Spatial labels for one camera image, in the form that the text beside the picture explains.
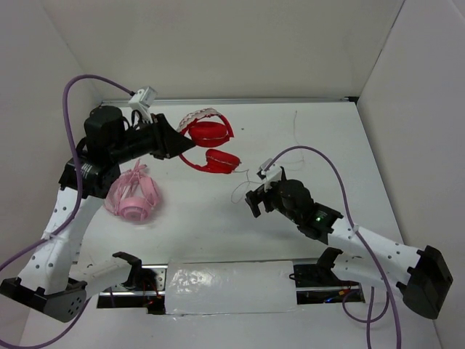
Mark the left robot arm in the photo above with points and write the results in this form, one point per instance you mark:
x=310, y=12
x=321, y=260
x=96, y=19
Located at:
x=47, y=283

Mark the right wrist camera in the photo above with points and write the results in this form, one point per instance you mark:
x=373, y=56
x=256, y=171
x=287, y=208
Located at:
x=269, y=173

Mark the red headphones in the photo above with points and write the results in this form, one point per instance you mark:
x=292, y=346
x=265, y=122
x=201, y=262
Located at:
x=208, y=128

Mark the white taped cover plate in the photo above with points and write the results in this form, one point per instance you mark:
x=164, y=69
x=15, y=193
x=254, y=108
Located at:
x=230, y=288

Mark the pink headphones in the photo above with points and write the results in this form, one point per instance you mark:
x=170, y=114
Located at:
x=134, y=195

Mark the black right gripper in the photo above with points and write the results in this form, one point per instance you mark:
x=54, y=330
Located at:
x=257, y=195

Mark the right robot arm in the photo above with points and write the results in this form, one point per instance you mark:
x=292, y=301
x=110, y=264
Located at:
x=420, y=277

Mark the aluminium frame rail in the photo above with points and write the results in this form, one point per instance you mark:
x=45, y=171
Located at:
x=253, y=100

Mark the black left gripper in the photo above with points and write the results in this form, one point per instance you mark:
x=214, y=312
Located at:
x=168, y=142

